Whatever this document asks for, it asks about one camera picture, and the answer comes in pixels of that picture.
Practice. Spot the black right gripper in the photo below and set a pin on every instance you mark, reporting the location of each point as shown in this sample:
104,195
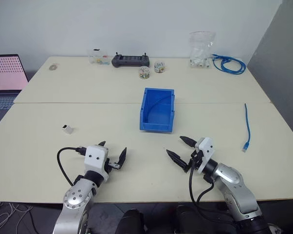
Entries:
194,162

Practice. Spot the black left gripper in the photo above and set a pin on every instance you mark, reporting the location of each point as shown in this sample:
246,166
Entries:
108,165

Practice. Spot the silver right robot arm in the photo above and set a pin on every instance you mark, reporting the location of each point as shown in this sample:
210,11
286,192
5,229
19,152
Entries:
234,185

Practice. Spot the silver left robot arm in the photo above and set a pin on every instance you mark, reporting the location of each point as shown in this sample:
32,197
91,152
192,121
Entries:
74,195

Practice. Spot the small white connector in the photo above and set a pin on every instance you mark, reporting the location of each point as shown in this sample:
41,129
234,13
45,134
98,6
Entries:
68,129

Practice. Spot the blue plastic bin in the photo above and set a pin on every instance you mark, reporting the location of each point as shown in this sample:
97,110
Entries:
156,125

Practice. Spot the dark rounded shape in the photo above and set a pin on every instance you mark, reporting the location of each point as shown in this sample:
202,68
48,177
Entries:
185,219
133,221

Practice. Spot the small clear jar colourful beads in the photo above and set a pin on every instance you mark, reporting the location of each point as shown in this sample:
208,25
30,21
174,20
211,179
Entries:
144,72
159,67

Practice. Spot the black handheld remote controller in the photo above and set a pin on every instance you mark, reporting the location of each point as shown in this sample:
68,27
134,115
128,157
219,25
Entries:
130,61

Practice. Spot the clear box with small items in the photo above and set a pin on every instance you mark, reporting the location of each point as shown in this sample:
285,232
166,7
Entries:
97,57

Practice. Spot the small round grey disc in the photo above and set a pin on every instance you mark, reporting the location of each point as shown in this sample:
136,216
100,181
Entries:
54,67

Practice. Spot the clear plastic zip bag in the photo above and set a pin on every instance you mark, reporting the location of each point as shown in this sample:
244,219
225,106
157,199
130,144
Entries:
201,48

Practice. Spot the white shoe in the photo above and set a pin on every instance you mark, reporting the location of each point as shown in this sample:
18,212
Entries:
274,229

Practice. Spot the open laptop pink screen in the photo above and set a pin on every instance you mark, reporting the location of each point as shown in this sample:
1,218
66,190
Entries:
5,73

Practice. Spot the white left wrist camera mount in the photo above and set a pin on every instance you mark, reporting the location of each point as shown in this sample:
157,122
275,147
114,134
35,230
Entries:
95,158

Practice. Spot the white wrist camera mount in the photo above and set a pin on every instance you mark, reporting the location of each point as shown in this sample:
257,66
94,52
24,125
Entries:
206,147
95,158

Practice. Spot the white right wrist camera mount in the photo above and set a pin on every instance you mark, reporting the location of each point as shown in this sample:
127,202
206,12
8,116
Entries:
206,147

